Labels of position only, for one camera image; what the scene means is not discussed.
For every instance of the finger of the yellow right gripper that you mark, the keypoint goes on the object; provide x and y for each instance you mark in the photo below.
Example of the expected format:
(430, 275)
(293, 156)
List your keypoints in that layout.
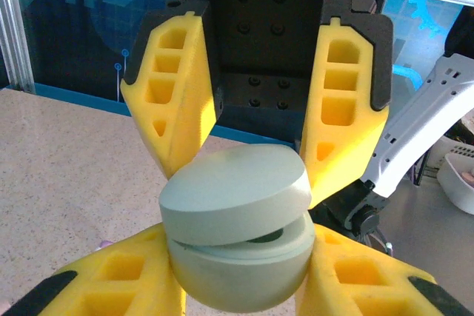
(344, 146)
(185, 116)

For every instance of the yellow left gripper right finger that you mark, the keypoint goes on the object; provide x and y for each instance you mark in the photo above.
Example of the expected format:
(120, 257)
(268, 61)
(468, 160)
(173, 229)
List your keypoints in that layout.
(370, 286)

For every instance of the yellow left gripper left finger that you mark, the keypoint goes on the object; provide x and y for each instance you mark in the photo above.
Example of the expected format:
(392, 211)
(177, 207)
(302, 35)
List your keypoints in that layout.
(111, 286)

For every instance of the pink earbud charging case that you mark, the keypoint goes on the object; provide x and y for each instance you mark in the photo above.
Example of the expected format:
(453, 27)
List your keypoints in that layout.
(104, 245)

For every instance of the green earbud charging case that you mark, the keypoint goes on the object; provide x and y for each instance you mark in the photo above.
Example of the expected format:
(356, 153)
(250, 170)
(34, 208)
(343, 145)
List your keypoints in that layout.
(237, 183)

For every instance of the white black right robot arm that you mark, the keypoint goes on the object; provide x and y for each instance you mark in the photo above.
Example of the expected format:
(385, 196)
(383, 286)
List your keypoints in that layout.
(426, 109)

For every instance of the white plastic bin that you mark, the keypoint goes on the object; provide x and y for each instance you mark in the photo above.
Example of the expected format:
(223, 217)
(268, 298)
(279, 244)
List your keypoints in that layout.
(455, 190)

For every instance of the blue printed circuit wall panel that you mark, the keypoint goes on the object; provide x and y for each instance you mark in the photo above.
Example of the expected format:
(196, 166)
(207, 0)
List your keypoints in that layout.
(74, 16)

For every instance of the aluminium frame post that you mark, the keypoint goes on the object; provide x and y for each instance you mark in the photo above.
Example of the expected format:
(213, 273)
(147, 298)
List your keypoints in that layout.
(15, 35)

